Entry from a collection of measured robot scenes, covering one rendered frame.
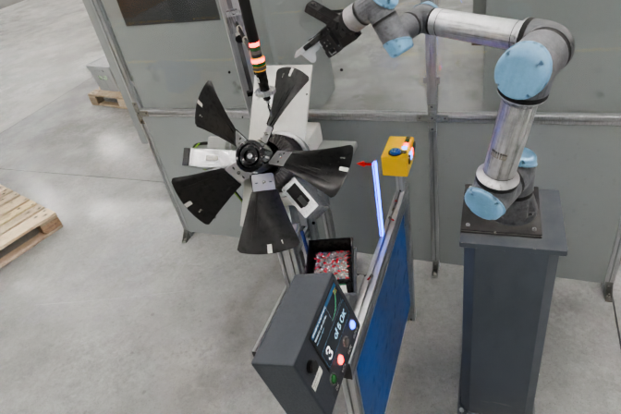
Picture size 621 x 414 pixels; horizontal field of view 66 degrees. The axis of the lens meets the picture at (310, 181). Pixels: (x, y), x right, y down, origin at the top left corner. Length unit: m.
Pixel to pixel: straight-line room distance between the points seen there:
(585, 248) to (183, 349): 2.13
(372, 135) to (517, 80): 1.32
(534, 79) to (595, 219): 1.52
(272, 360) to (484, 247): 0.82
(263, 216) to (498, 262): 0.80
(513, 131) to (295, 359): 0.75
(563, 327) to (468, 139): 1.03
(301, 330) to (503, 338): 1.03
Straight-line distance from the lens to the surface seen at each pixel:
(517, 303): 1.79
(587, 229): 2.66
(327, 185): 1.63
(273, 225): 1.76
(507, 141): 1.32
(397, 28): 1.40
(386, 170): 1.91
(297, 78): 1.75
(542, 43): 1.21
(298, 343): 1.05
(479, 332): 1.92
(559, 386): 2.52
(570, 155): 2.40
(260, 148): 1.72
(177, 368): 2.77
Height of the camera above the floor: 2.07
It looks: 34 degrees down
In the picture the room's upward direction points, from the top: 11 degrees counter-clockwise
